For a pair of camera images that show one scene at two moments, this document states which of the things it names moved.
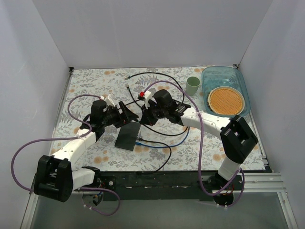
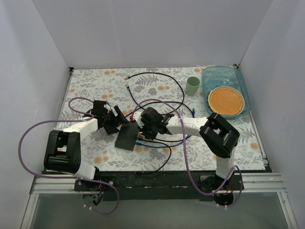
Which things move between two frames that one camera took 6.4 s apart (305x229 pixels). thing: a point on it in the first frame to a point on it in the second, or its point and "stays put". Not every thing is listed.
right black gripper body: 150,112 to 143,127
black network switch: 127,136 stays put
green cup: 192,84 stays put
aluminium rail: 264,182 stays put
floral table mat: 151,119 stays put
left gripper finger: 127,115 to 122,119
